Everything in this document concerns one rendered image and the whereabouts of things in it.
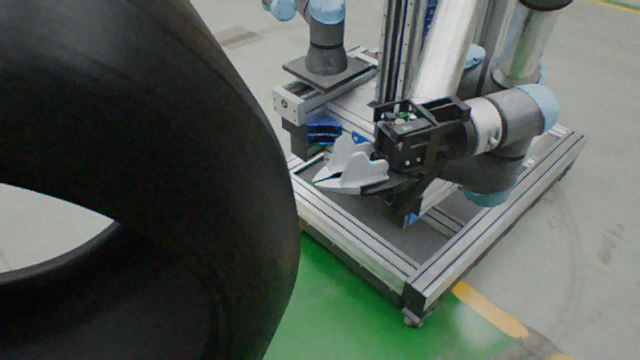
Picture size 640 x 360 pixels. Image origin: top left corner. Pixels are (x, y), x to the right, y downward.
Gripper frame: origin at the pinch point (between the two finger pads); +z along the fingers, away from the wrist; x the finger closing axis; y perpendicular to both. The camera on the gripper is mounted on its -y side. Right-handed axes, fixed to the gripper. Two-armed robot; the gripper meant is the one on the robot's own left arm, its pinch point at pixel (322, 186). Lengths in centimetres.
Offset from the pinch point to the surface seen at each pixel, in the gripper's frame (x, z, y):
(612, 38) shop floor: -165, -326, -109
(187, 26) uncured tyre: 11.5, 14.0, 27.2
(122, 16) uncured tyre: 14.3, 17.3, 29.4
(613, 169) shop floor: -55, -191, -109
